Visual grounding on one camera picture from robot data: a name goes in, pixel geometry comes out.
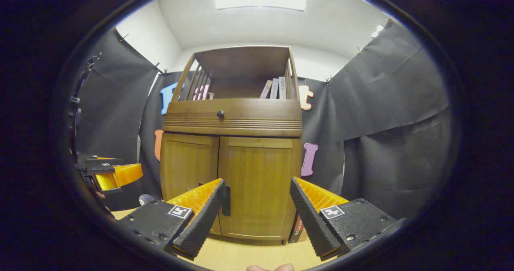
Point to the wooden cabinet drawer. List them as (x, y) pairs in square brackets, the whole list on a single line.
[(261, 112)]

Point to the wooden shoe cabinet door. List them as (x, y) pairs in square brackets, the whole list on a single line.
[(186, 162), (257, 170)]

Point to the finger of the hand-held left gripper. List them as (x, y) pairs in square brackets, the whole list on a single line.
[(116, 176)]

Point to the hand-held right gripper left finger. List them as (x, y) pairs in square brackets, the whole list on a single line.
[(200, 223)]

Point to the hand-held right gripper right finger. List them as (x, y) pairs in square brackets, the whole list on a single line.
[(313, 223)]

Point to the wooden double-door shoe cabinet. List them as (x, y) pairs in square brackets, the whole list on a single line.
[(241, 66)]

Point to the grey book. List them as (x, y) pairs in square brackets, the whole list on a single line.
[(274, 89), (282, 88)]

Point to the brown box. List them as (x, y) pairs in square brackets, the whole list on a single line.
[(298, 231)]

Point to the small ceiling light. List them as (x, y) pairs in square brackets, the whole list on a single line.
[(377, 31)]

